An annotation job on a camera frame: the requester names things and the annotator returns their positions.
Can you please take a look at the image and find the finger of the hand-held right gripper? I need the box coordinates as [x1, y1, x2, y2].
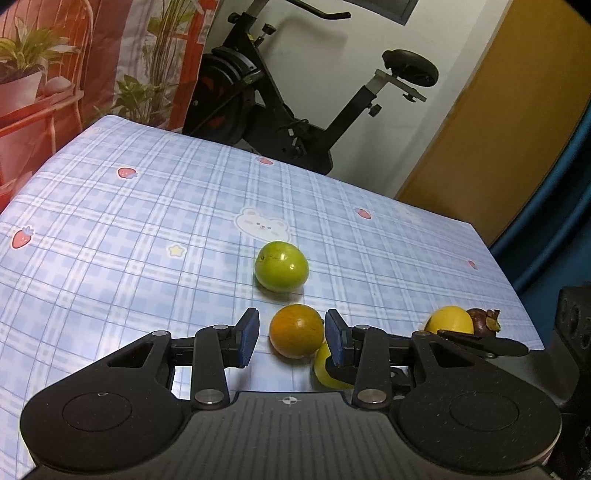
[436, 329, 530, 359]

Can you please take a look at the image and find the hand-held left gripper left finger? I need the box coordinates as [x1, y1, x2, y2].
[106, 307, 262, 409]

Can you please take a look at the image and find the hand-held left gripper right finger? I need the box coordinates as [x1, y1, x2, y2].
[324, 308, 490, 409]

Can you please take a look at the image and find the dark purple mangosteen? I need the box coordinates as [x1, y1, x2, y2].
[466, 308, 502, 340]

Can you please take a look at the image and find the yellow-green round fruit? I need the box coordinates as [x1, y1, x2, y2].
[313, 340, 356, 390]

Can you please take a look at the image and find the greenish orange mandarin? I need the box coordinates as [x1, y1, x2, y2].
[269, 304, 325, 359]

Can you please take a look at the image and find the yellow lemon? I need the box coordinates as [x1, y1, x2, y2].
[424, 305, 475, 336]

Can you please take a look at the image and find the green round fruit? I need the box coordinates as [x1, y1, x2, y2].
[254, 241, 309, 292]

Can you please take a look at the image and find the dark blue cloth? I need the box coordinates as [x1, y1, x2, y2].
[489, 111, 591, 301]

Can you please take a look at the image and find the blue checked tablecloth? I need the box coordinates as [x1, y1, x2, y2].
[0, 114, 546, 480]

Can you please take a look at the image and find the tan wooden door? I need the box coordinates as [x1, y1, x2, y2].
[397, 0, 591, 245]

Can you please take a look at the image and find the black exercise bike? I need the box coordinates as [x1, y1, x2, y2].
[182, 0, 439, 178]

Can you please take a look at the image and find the printed red backdrop cloth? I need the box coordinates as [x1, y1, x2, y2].
[0, 0, 220, 215]

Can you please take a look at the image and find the dark wall picture frame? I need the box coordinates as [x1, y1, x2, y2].
[365, 0, 419, 27]

